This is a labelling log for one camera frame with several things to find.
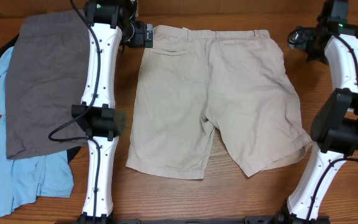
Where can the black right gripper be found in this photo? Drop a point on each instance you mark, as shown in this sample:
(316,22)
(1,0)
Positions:
(302,35)

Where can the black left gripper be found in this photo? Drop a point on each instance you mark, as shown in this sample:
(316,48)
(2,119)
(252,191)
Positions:
(140,40)

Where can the beige khaki shorts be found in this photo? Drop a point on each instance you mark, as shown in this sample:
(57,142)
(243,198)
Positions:
(195,82)

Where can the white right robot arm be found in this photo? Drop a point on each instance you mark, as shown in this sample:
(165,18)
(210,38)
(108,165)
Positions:
(334,130)

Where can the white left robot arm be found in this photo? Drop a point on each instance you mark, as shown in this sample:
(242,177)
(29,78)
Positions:
(112,27)

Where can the grey shorts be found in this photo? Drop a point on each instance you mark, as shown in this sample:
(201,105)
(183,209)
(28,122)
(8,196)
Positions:
(48,84)

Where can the black garment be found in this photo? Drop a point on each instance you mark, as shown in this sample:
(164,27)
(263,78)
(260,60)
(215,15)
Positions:
(3,49)

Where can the light blue shirt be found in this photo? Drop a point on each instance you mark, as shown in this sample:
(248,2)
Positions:
(23,180)

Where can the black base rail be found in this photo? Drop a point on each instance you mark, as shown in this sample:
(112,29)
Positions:
(246,220)

